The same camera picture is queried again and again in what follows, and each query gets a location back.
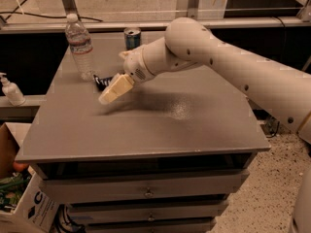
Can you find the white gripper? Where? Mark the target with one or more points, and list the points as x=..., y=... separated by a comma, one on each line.
x=135, y=63

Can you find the dark blue rxbar wrapper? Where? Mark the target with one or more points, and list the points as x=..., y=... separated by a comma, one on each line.
x=102, y=83

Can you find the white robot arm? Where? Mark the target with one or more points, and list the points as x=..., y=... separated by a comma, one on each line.
x=282, y=91

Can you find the clear plastic water bottle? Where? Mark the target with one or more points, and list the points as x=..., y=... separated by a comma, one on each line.
x=81, y=47

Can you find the white pump sanitizer bottle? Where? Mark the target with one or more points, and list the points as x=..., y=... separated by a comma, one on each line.
x=11, y=91

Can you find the blue silver energy drink can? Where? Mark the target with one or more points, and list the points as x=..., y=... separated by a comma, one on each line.
x=132, y=37

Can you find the grey drawer cabinet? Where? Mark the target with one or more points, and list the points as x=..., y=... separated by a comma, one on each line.
x=162, y=159

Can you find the white cardboard box with items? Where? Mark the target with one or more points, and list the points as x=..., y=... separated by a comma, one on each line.
x=25, y=208

